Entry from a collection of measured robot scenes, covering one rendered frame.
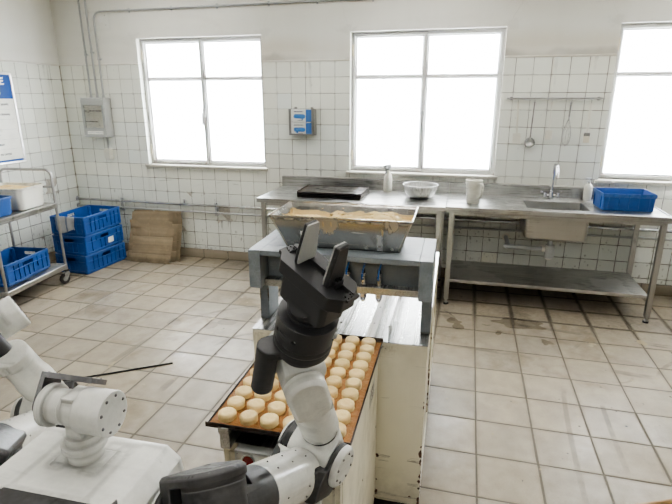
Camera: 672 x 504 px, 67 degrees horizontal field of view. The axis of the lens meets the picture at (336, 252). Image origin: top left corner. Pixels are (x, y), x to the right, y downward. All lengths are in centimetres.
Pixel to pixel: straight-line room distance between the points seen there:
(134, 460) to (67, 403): 13
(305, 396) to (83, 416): 31
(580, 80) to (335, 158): 231
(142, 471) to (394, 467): 161
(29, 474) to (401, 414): 154
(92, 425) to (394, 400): 150
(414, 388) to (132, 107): 482
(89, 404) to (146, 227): 530
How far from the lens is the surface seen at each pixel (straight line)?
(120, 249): 615
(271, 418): 144
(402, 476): 235
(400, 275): 198
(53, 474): 88
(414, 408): 214
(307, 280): 65
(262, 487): 82
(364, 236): 193
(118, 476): 84
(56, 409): 85
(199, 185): 582
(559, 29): 507
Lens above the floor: 175
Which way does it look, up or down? 17 degrees down
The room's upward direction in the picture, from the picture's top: straight up
